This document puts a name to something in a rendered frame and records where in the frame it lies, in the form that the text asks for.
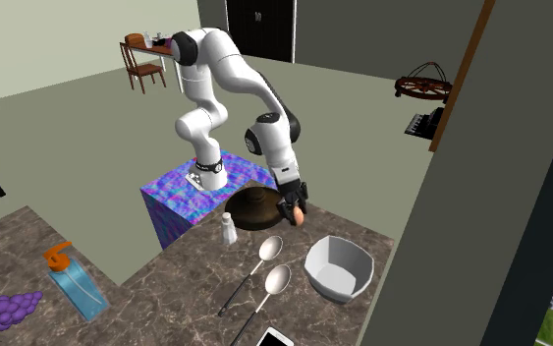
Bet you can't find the brown wooden chair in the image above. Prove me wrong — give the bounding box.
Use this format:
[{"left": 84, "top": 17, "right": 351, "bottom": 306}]
[{"left": 119, "top": 41, "right": 168, "bottom": 95}]

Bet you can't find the dark brown round wooden lid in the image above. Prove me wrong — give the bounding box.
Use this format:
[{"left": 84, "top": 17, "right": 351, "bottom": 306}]
[{"left": 224, "top": 186, "right": 287, "bottom": 232}]

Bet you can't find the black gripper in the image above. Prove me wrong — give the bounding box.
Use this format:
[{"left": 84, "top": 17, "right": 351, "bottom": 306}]
[{"left": 275, "top": 177, "right": 310, "bottom": 226}]

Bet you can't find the white salt shaker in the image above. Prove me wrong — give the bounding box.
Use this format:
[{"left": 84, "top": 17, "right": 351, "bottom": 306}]
[{"left": 221, "top": 211, "right": 239, "bottom": 246}]

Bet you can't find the purple grape bunch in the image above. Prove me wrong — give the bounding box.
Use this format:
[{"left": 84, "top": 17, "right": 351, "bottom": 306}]
[{"left": 0, "top": 290, "right": 44, "bottom": 343}]

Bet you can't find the black door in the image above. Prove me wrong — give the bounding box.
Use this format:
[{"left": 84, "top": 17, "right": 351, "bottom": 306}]
[{"left": 225, "top": 0, "right": 299, "bottom": 64}]

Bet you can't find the brown wagon wheel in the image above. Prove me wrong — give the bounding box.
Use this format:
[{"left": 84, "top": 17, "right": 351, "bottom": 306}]
[{"left": 394, "top": 61, "right": 454, "bottom": 102}]

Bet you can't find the white phone with black screen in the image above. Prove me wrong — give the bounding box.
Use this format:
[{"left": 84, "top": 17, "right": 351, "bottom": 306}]
[{"left": 255, "top": 326, "right": 296, "bottom": 346}]

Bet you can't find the blue soap dispenser orange pump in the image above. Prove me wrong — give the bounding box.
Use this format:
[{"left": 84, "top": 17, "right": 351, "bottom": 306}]
[{"left": 42, "top": 241, "right": 110, "bottom": 322}]

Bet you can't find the white bowl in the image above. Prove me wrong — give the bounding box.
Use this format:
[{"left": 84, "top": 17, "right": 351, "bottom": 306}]
[{"left": 304, "top": 235, "right": 375, "bottom": 305}]

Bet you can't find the wooden table with white legs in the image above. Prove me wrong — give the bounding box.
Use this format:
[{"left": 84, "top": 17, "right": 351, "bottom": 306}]
[{"left": 124, "top": 30, "right": 185, "bottom": 94}]

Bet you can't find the silver spoon with black handle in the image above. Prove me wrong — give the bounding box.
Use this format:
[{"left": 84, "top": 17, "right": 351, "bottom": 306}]
[
  {"left": 217, "top": 235, "right": 285, "bottom": 318},
  {"left": 229, "top": 263, "right": 293, "bottom": 346}
]

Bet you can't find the blue purple patterned robot stand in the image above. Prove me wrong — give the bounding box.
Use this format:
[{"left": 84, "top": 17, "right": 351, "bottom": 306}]
[{"left": 139, "top": 149, "right": 280, "bottom": 251}]

